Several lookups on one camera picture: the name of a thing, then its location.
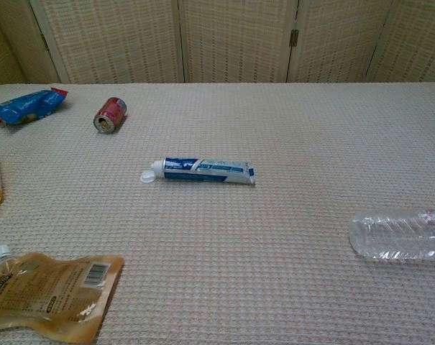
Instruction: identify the blue white toothpaste tube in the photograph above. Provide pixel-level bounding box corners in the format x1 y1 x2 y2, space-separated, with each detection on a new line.
139 157 257 187

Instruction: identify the beige woven tablecloth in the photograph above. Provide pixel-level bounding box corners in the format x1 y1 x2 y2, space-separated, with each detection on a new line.
0 81 435 345

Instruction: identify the red soda can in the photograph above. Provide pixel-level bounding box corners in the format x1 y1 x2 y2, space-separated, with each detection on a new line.
92 96 128 135

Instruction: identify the rattan folding screen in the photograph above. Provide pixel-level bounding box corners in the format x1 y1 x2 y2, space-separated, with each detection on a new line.
0 0 435 88

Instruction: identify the clear plastic water bottle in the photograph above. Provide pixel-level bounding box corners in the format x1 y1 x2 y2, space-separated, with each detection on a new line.
348 207 435 262

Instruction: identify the blue snack bag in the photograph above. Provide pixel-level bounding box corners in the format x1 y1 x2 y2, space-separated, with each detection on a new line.
0 86 69 126

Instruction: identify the brown spout pouch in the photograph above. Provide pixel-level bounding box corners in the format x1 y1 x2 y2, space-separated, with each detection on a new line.
0 244 125 344

